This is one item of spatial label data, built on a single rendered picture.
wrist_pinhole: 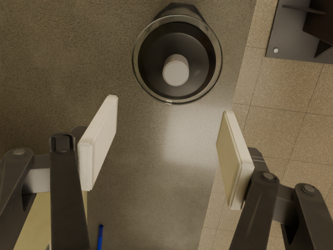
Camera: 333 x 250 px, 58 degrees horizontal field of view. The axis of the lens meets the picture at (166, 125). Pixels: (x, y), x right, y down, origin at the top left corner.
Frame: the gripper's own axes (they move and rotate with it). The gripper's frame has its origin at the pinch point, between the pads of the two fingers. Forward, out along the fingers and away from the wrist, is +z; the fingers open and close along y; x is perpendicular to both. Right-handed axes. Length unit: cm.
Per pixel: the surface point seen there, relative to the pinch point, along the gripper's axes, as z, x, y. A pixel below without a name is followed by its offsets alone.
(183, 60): 14.8, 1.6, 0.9
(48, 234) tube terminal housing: 19.9, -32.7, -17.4
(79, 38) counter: 40.8, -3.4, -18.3
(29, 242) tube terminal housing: 17.9, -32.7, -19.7
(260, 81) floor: 135, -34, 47
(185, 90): 16.7, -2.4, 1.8
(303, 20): 133, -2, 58
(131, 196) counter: 41, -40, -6
